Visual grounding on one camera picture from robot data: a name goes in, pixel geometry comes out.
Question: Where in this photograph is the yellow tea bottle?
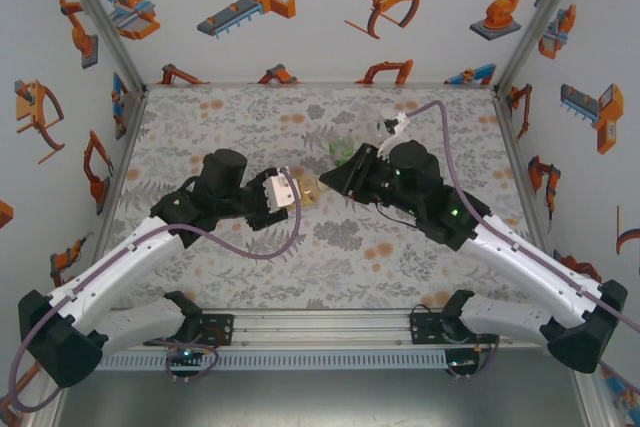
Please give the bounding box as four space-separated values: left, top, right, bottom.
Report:
294 172 324 208

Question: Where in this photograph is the small clear green bottle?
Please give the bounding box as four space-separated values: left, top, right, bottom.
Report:
327 132 359 168

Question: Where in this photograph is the floral grey orange tablecloth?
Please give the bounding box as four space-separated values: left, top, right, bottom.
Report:
102 85 551 311

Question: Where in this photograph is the grey metal panel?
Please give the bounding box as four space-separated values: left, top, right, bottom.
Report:
52 369 591 427

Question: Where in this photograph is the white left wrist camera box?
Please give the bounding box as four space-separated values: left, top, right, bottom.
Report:
263 171 300 212

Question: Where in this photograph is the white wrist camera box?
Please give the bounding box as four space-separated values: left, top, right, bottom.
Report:
263 171 300 212
382 110 410 157

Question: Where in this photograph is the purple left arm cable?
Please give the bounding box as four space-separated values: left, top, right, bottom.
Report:
7 166 304 413

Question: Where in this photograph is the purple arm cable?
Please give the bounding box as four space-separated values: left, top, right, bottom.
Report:
7 166 304 413
402 99 640 393

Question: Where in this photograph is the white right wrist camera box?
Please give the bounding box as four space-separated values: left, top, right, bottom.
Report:
382 110 410 157

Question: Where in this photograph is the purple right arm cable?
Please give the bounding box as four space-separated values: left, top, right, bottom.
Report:
402 99 640 393

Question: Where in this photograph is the aluminium side rail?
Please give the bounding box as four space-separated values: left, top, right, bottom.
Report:
492 86 569 308
74 86 150 311

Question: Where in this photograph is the long aluminium frame rail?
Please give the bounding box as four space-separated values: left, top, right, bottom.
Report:
47 309 594 351

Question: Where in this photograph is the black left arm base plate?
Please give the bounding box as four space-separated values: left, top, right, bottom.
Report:
143 313 235 347

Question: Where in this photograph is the white slotted cable duct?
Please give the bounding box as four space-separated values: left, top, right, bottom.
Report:
99 350 449 371

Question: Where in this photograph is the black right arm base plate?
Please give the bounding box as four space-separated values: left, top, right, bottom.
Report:
409 311 501 346

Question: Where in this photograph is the aluminium corner post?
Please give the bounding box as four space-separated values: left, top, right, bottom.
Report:
494 0 594 93
49 0 149 93

